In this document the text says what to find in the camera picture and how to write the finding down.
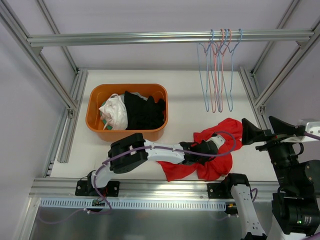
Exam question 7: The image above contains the red tank top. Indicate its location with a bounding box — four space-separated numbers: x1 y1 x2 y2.
158 118 243 182

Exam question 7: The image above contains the blue wire hanger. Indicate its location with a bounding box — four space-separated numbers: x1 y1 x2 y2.
196 29 217 113

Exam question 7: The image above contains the black tank top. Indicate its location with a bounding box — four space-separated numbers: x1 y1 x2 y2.
124 91 166 130

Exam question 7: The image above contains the blue hanger with red top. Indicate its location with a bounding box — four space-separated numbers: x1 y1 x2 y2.
224 28 243 112

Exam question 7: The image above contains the pink wire hanger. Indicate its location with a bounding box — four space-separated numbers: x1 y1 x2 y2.
204 29 223 113
211 29 232 113

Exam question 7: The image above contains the white tank top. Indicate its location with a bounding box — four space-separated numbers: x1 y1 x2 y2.
98 93 128 131

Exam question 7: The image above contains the green tank top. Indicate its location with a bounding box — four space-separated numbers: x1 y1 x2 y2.
100 114 113 130

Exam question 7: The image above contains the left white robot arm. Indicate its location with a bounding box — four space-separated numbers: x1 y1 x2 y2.
86 133 225 196

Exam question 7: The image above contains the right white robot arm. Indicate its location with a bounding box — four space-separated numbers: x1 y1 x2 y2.
220 116 320 240

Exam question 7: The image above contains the orange plastic basket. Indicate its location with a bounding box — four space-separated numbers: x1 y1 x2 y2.
85 83 169 142

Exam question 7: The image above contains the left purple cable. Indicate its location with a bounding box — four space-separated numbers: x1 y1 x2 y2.
91 131 237 222

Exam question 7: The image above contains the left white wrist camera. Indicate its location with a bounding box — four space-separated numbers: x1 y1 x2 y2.
207 134 226 150

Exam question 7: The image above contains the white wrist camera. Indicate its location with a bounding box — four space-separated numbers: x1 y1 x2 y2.
207 134 226 150
298 118 320 142

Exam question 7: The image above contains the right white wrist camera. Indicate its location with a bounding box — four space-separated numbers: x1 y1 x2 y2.
298 118 320 142

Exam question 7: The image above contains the right aluminium frame post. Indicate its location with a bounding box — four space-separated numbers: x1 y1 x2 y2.
236 0 320 125

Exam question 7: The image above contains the aluminium frame post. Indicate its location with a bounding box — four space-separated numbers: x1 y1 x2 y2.
236 0 320 125
0 0 89 178

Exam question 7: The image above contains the white slotted cable duct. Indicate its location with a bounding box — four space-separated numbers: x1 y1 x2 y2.
39 198 227 212

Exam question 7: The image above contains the aluminium hanging rail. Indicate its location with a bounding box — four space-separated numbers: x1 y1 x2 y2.
27 29 315 47

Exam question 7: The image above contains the left aluminium frame post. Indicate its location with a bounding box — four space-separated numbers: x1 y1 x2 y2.
0 0 89 178

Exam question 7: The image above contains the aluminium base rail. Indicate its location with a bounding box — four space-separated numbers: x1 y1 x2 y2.
28 178 283 201

